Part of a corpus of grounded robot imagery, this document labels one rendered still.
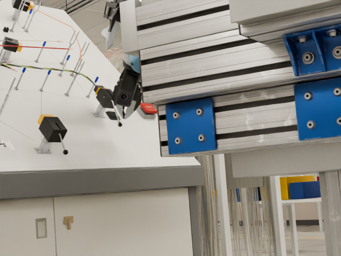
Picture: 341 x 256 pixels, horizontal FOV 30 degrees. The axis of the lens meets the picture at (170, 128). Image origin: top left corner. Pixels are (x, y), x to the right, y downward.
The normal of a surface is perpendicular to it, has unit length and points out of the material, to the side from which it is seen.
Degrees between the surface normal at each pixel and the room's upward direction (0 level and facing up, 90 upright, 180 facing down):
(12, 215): 90
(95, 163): 45
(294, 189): 90
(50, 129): 90
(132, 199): 90
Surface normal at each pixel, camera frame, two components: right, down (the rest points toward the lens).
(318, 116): -0.52, -0.04
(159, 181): 0.71, -0.12
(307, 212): -0.78, 0.00
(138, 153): 0.45, -0.78
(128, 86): 0.00, -0.33
